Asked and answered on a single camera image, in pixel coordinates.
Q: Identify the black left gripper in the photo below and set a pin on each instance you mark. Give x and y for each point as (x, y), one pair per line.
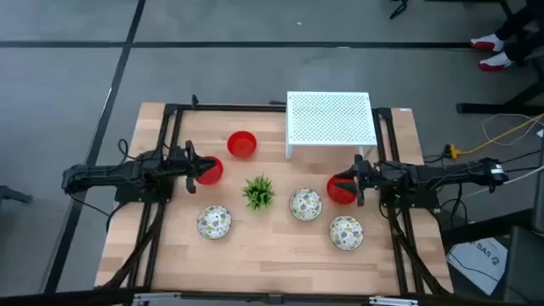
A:
(183, 163)

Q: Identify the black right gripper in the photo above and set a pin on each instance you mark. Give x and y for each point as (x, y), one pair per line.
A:
(366, 175)

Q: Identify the red plastic mini bowl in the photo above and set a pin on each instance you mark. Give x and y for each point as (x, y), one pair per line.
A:
(241, 145)
(212, 176)
(340, 195)

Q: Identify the pear print ceramic bowl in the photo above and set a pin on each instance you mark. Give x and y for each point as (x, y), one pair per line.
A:
(346, 233)
(213, 222)
(305, 204)

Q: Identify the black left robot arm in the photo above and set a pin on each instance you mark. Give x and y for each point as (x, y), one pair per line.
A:
(106, 172)

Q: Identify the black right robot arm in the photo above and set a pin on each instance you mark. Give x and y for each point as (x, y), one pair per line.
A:
(446, 174)

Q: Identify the green artificial potted plant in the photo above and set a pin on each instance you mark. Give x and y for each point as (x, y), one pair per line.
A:
(258, 193)

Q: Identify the white perforated metal shelf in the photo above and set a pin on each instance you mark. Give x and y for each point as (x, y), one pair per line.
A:
(329, 119)

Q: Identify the yellow power plug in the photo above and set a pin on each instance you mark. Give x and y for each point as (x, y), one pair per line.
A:
(452, 151)

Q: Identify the white printed paper sheet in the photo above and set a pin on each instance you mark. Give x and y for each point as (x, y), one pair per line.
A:
(467, 255)

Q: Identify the black floor beam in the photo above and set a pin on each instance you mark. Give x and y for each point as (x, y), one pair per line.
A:
(489, 227)

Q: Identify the black desk foot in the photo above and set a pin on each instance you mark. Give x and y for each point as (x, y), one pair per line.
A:
(489, 108)

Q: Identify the black desk leg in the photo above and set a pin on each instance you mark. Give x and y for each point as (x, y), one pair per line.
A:
(399, 9)

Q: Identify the red and white shoe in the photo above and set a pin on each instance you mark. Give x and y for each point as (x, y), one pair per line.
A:
(486, 42)
(495, 63)

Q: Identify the black crossbar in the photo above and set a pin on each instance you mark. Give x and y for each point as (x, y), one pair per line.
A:
(64, 297)

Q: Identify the dark chair base leg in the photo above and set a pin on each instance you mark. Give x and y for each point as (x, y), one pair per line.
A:
(13, 194)

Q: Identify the dark grey chair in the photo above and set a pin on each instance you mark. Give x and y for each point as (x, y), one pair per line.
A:
(525, 268)

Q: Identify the person's leg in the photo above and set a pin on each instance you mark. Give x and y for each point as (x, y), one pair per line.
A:
(518, 21)
(523, 47)

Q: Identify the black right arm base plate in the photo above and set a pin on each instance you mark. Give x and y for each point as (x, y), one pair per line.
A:
(427, 200)

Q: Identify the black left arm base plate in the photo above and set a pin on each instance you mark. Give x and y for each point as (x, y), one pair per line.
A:
(127, 196)

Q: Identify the silver metal bracket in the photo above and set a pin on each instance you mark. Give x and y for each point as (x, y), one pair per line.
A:
(395, 302)
(157, 299)

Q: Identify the grey vertical post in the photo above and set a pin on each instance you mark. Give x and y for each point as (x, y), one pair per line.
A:
(540, 191)

